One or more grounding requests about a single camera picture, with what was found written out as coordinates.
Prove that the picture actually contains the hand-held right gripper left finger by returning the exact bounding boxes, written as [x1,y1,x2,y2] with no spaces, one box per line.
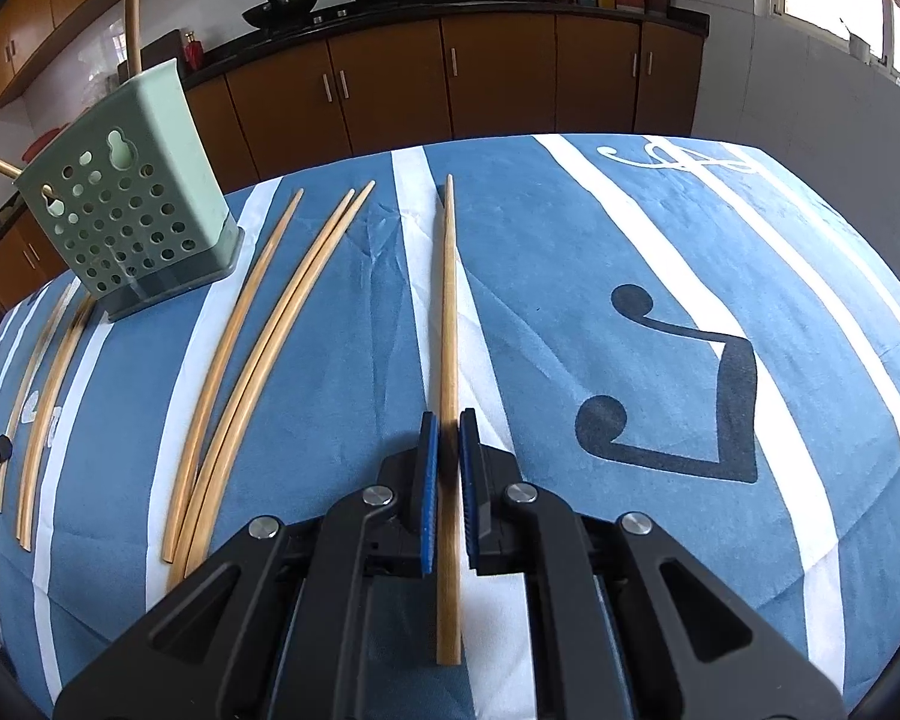
[54,411,440,720]

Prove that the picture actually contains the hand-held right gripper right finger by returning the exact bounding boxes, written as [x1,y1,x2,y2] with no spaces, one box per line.
[456,408,848,720]

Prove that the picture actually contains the green perforated utensil holder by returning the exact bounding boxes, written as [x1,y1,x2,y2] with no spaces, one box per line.
[13,58,245,323]

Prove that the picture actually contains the blue white striped tablecloth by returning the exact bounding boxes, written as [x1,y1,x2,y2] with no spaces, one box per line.
[0,133,900,720]

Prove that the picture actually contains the brown base kitchen cabinets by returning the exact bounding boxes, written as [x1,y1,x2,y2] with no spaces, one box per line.
[0,11,706,346]

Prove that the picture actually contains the gas stove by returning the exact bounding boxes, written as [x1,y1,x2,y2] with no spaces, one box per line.
[251,0,428,35]

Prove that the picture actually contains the black kitchen countertop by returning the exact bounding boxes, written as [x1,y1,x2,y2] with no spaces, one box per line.
[0,0,711,271]

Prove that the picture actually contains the black wok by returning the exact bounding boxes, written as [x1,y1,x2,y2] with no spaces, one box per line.
[241,0,322,31]

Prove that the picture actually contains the brown wall kitchen cabinets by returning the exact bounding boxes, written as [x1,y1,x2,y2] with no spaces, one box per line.
[0,0,162,117]

